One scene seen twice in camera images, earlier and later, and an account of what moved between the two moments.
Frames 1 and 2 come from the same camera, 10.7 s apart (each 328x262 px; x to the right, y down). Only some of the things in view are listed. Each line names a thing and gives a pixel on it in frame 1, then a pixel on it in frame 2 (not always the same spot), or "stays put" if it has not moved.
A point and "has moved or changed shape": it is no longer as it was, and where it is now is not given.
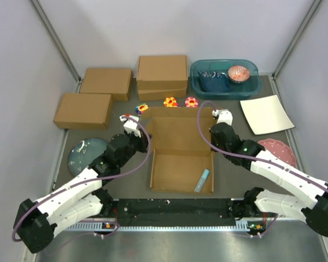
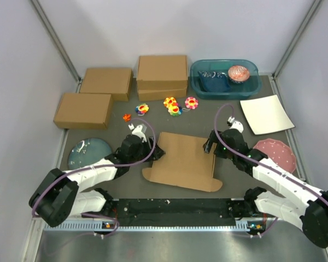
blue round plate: (83, 153) stays put
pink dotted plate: (280, 150) stays put
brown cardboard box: (181, 163) has moved or changed shape
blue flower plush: (140, 108) stays put
